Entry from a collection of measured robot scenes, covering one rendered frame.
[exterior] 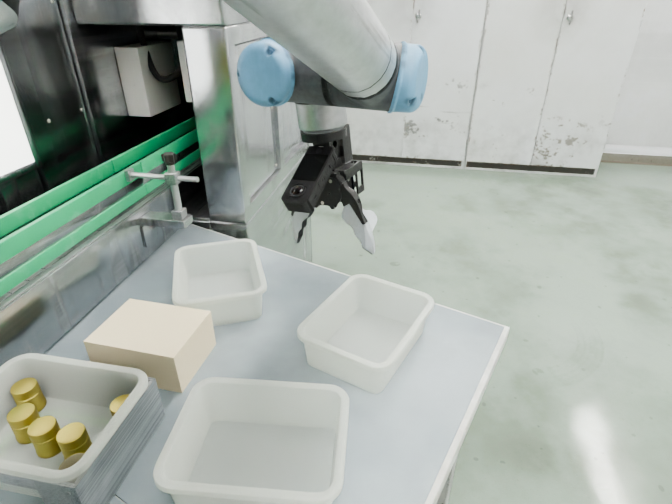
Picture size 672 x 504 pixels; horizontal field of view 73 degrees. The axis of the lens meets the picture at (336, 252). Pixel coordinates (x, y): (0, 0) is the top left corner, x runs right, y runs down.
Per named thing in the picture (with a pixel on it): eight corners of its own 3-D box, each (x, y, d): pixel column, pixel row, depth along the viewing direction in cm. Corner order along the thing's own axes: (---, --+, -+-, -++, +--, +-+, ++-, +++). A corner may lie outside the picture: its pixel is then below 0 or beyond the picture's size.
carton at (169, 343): (138, 330, 86) (129, 298, 83) (216, 344, 83) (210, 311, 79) (95, 375, 76) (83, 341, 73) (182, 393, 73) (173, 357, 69)
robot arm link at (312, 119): (328, 104, 64) (281, 105, 68) (332, 137, 66) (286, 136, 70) (353, 94, 69) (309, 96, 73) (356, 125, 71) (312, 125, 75)
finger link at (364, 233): (397, 234, 76) (364, 189, 75) (382, 249, 71) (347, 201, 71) (384, 242, 78) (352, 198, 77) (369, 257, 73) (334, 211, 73)
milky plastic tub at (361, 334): (434, 333, 88) (439, 296, 83) (382, 413, 71) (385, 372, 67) (355, 305, 96) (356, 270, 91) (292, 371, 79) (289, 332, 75)
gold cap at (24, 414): (51, 425, 65) (41, 404, 63) (32, 446, 62) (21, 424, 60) (30, 421, 66) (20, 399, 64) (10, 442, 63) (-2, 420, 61)
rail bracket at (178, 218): (149, 237, 112) (128, 146, 101) (213, 243, 109) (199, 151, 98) (138, 246, 108) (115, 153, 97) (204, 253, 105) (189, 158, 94)
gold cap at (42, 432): (72, 438, 63) (63, 416, 61) (54, 460, 60) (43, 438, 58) (49, 434, 64) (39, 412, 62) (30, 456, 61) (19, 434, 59)
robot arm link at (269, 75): (313, 42, 49) (351, 35, 58) (226, 38, 53) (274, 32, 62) (314, 116, 53) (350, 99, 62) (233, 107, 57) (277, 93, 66)
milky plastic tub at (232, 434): (205, 415, 71) (197, 374, 66) (349, 426, 69) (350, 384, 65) (158, 530, 56) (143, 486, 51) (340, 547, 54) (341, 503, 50)
